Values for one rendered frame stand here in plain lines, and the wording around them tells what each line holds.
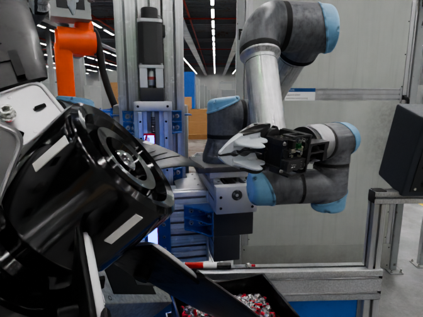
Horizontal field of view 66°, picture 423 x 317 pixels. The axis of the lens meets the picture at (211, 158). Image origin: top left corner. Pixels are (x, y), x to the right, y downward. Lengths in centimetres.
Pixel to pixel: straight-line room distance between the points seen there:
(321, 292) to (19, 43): 80
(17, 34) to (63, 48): 403
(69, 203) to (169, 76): 107
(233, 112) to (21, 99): 86
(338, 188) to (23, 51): 60
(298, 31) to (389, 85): 171
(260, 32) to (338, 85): 159
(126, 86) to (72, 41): 317
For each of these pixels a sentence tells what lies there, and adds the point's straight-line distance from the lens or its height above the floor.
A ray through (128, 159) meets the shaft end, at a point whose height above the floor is 122.
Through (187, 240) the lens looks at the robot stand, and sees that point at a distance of 119.
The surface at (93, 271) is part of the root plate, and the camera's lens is 21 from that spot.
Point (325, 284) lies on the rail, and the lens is 88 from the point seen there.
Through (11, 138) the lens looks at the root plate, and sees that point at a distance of 25.
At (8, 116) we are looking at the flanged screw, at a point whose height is 126.
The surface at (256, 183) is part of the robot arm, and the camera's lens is 66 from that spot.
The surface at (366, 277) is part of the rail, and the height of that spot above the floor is 84.
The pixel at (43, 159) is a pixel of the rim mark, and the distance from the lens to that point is 24.
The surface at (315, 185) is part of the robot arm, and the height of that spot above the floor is 109.
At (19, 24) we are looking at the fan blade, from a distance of 43.
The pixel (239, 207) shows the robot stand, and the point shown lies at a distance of 105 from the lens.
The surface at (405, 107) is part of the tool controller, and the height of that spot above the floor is 125.
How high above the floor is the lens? 127
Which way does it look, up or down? 11 degrees down
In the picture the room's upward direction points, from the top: straight up
